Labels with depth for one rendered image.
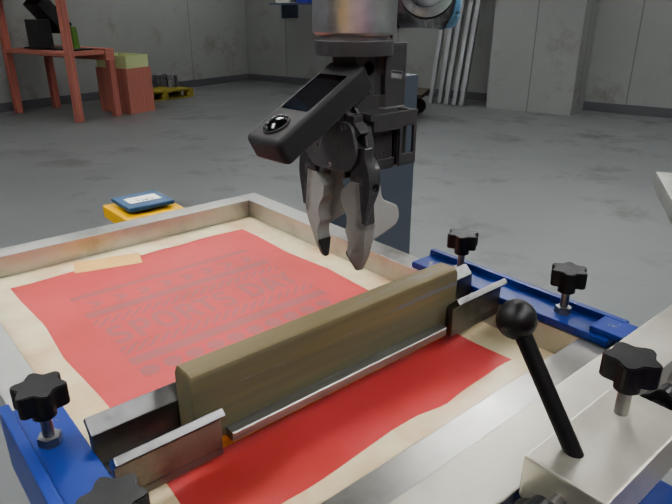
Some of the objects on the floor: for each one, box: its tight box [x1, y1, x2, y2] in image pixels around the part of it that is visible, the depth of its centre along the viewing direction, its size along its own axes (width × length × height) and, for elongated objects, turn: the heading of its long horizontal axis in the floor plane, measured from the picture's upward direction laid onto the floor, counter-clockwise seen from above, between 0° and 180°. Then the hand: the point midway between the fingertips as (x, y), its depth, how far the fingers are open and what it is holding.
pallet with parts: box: [151, 74, 194, 102], centre depth 948 cm, size 112×78×32 cm
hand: (335, 252), depth 60 cm, fingers open, 4 cm apart
